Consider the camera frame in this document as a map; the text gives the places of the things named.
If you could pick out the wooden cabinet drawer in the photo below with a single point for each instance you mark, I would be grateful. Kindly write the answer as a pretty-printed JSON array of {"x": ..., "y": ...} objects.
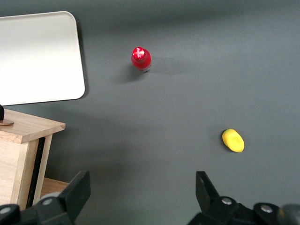
[{"x": 25, "y": 127}]

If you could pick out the beige rectangular tray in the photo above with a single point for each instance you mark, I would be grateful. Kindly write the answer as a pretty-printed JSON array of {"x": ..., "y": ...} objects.
[{"x": 39, "y": 58}]

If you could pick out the red soda bottle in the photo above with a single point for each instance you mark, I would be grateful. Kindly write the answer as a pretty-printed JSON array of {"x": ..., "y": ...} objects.
[{"x": 141, "y": 61}]

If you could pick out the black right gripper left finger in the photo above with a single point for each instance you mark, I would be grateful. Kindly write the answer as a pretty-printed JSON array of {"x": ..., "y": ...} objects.
[{"x": 76, "y": 194}]

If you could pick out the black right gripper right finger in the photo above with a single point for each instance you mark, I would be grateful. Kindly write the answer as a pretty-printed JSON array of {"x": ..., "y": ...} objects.
[{"x": 206, "y": 197}]

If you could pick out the yellow toy lemon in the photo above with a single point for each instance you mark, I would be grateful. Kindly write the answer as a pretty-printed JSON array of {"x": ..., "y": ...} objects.
[{"x": 233, "y": 141}]

